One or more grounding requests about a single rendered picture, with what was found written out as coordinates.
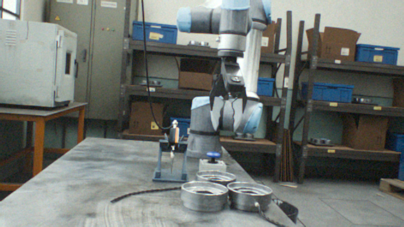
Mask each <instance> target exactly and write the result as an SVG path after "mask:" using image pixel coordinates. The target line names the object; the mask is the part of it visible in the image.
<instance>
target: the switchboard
mask: <svg viewBox="0 0 404 227"><path fill-rule="evenodd" d="M125 12H126V0H50V15H49V23H54V24H58V25H61V26H62V27H63V28H65V29H67V30H68V31H70V32H73V33H75V34H77V45H76V46H77V49H76V60H77V62H78V76H77V78H76V77H75V85H74V96H73V99H74V100H73V101H76V102H86V103H88V104H85V118H84V119H85V127H84V140H85V139H86V132H87V120H103V121H105V129H104V138H106V132H107V130H106V129H107V122H108V121H117V118H118V101H119V92H120V75H121V65H122V56H123V39H124V21H125ZM138 12H139V0H131V7H130V24H129V35H130V38H129V39H130V40H132V37H133V20H137V21H138ZM135 54H136V53H135V49H129V51H127V68H126V85H133V80H134V71H135ZM132 97H133V94H126V95H125V97H124V112H123V122H129V108H128V104H127V100H128V101H129V107H130V114H131V106H132ZM78 116H79V111H78V110H77V111H75V112H72V113H69V114H67V115H63V116H61V118H64V127H63V145H62V148H65V146H64V145H65V134H66V119H67V118H77V119H78Z"/></svg>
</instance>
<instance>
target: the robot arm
mask: <svg viewBox="0 0 404 227"><path fill-rule="evenodd" d="M271 23H272V21H271V0H207V1H206V2H205V3H203V4H201V5H198V6H196V7H182V8H179V10H178V12H177V29H178V30H179V31H180V32H184V33H188V34H190V33H191V34H213V35H219V38H217V39H216V42H218V43H219V44H218V50H220V51H218V56H219V57H221V59H222V63H221V74H216V75H214V78H213V88H212V90H211V92H210V96H209V97H196V98H194V99H193V101H192V108H191V123H190V132H189V137H188V140H187V142H188V147H187V156H188V157H192V158H196V159H211V157H208V156H207V153H218V154H220V158H215V159H221V158H222V146H221V141H220V138H219V136H220V130H223V131H230V132H240V133H255V132H256V131H257V129H258V126H259V123H260V118H261V115H262V109H263V104H262V103H259V102H260V98H259V97H258V95H257V94H256V92H257V81H258V75H259V63H260V52H261V46H262V35H263V32H264V31H266V30H267V27H268V25H269V24H271ZM236 60H237V61H236ZM220 94H222V95H221V96H219V95H220ZM225 95H229V98H228V100H223V99H224V98H223V97H224V96H225Z"/></svg>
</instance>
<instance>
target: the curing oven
mask: <svg viewBox="0 0 404 227"><path fill-rule="evenodd" d="M76 45H77V34H75V33H73V32H70V31H68V30H67V29H65V28H63V27H62V26H61V25H58V24H54V23H45V22H32V21H25V20H14V19H2V18H0V103H8V104H23V105H32V106H47V111H52V107H54V106H59V105H62V104H64V106H69V103H73V96H74V85H75V77H76V78H77V76H78V62H77V60H76V49H77V46H76ZM75 65H76V74H75Z"/></svg>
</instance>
